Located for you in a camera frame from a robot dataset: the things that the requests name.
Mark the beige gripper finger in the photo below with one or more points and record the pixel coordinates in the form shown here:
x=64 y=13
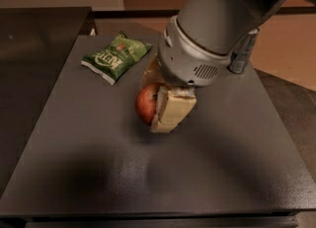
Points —
x=173 y=105
x=152 y=73

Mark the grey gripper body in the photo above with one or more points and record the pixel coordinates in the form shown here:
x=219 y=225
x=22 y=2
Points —
x=184 y=63

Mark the red apple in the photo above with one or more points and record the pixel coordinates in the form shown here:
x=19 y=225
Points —
x=146 y=101

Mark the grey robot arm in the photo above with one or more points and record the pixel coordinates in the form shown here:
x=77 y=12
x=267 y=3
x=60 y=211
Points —
x=219 y=25

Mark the green snack bag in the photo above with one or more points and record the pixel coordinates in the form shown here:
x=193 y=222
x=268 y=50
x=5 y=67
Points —
x=116 y=58

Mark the silver blue drink can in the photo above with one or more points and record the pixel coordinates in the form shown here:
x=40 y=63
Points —
x=242 y=52

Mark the dark side cabinet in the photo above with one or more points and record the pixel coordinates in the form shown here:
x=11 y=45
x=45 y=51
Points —
x=34 y=45

